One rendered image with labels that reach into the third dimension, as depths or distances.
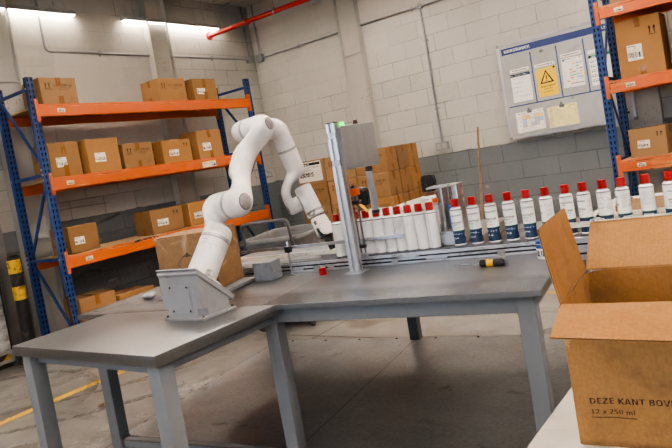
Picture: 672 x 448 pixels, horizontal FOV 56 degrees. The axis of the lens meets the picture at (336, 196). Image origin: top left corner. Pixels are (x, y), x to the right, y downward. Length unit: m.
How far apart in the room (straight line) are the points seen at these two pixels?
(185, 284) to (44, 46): 5.09
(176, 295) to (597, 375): 1.72
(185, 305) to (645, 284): 1.66
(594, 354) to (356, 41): 7.22
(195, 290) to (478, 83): 5.47
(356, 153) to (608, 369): 1.80
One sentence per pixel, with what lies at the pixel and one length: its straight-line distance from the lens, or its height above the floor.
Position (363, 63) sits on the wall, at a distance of 8.03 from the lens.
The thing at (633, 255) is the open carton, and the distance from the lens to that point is 1.40.
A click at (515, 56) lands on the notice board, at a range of 7.14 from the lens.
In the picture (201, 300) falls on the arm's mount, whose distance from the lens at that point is 2.43.
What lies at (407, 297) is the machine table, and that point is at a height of 0.83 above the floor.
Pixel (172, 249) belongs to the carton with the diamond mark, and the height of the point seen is 1.06.
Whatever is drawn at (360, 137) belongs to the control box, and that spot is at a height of 1.41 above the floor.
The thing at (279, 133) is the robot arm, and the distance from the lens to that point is 2.93.
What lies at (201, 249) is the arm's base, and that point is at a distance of 2.55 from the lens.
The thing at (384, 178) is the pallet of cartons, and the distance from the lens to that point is 6.33.
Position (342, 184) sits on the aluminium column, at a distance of 2.76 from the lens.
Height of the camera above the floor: 1.32
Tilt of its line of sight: 3 degrees down
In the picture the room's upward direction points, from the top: 10 degrees counter-clockwise
